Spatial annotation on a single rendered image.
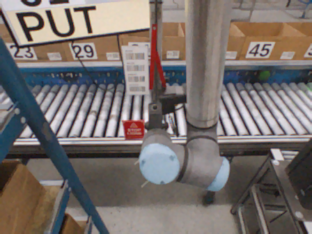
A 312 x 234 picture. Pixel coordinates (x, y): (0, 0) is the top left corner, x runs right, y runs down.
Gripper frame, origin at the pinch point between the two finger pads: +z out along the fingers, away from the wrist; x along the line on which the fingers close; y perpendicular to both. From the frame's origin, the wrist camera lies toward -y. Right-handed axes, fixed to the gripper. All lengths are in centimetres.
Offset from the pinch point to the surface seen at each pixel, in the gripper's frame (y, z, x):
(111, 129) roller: 10.7, 22.8, -23.9
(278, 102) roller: 0, 42, 78
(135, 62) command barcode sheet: -22.2, -7.5, -7.1
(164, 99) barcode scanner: -9.2, -6.8, 2.8
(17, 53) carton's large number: -32, 56, -91
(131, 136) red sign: 11.0, 10.7, -11.7
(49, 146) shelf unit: -6.9, -45.9, -18.4
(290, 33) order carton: -46, 67, 97
